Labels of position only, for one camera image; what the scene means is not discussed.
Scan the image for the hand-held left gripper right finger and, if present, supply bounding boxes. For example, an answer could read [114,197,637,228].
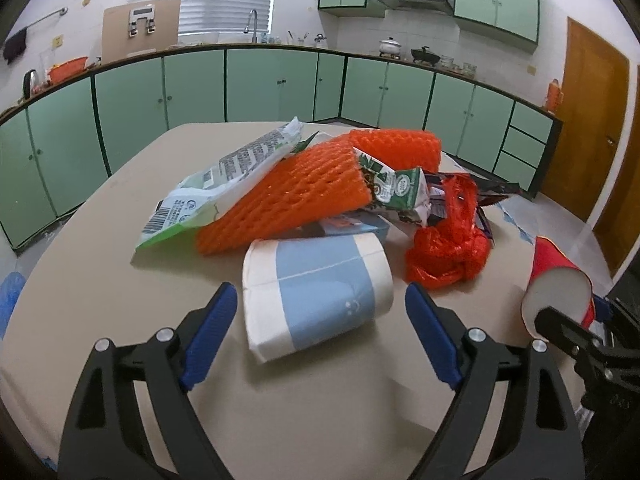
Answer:
[404,281,586,480]

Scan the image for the blue white paper cup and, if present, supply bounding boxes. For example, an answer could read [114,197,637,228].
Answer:
[242,232,395,364]

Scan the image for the dark cloth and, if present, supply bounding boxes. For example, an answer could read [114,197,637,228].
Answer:
[2,27,28,65]

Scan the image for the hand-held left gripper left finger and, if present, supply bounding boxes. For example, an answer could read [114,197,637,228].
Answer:
[59,281,238,480]

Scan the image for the red mesh bag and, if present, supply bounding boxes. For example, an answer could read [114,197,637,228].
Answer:
[404,175,493,291]

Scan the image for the green lower kitchen cabinets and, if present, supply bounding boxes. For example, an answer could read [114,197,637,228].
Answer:
[0,42,563,253]

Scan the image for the dark snack wrapper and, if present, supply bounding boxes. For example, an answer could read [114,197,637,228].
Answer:
[425,170,523,211]

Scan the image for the green milk carton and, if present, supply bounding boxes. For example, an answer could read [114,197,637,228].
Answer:
[352,147,433,228]

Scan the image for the brown cardboard board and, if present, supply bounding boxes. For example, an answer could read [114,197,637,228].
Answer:
[101,0,182,63]

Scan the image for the short orange foam net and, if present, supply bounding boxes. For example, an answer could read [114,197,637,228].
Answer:
[348,129,442,173]

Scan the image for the green kitchen cabinets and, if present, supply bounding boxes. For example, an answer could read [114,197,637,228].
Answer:
[318,0,541,53]
[0,42,563,253]

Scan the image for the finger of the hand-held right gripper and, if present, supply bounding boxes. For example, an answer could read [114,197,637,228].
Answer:
[592,294,626,331]
[532,306,608,361]

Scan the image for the metal towel bar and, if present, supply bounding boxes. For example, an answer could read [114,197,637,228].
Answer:
[5,6,68,43]

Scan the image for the wooden door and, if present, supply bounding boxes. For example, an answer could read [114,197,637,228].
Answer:
[542,16,631,223]
[592,65,640,276]

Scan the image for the orange plastic basin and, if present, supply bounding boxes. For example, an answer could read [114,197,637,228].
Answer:
[47,56,90,86]

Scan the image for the red paper cup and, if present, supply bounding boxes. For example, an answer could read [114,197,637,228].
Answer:
[521,236,596,338]

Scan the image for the green and white snack bag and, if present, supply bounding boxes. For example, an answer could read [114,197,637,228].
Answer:
[136,116,321,252]

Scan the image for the blue plastic bag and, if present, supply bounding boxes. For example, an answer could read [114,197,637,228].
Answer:
[0,271,26,341]

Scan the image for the long orange foam net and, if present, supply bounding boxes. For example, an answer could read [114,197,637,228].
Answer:
[196,135,373,257]

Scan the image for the green upper kitchen cabinets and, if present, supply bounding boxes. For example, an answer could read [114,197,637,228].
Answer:
[318,0,541,53]

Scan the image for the dark printed packet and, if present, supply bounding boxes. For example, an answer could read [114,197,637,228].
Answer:
[295,210,391,243]

